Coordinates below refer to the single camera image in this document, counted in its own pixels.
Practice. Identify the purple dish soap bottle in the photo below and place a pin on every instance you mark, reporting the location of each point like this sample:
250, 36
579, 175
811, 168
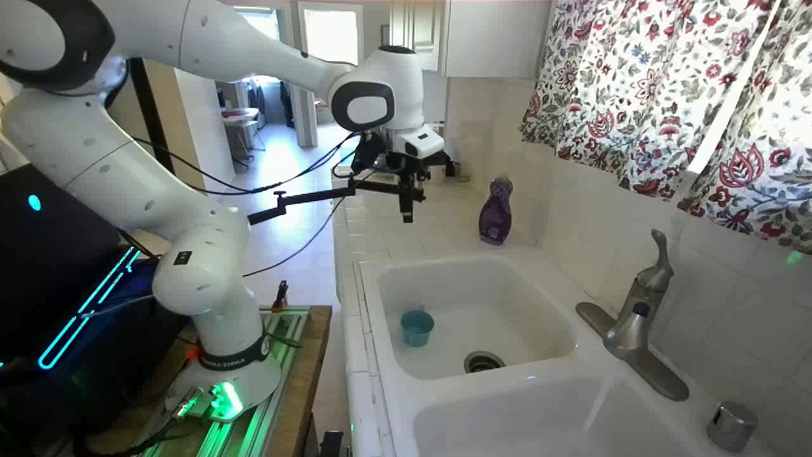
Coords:
495, 217

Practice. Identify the round metal sink cap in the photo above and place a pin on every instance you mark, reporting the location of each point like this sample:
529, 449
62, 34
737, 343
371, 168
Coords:
731, 425

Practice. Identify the small black table clamp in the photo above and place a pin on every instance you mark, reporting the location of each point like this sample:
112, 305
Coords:
279, 295

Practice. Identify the floral patterned curtain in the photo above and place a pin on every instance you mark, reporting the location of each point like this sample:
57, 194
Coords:
668, 93

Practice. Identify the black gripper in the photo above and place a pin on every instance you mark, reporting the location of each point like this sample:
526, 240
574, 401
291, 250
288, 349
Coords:
381, 156

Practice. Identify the large ringed sink drain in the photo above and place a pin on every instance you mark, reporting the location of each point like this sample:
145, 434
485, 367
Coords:
482, 361

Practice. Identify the white double basin sink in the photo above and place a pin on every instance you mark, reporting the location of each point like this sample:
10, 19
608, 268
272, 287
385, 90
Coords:
472, 339

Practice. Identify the black computer case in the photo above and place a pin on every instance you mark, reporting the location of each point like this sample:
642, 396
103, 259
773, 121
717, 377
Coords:
51, 281

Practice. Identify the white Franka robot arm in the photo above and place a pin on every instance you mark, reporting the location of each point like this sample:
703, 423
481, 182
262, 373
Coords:
103, 160

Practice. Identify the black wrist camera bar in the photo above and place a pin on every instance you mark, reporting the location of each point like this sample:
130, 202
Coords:
371, 182

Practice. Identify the small blue cup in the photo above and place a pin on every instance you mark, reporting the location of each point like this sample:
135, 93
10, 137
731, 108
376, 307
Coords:
416, 326

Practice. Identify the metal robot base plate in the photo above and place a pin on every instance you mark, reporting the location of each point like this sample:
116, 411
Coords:
244, 423

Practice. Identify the thin black rod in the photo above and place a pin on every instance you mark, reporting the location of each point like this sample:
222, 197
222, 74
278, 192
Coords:
295, 203

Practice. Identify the black vertical post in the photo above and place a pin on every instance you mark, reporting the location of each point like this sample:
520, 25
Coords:
154, 114

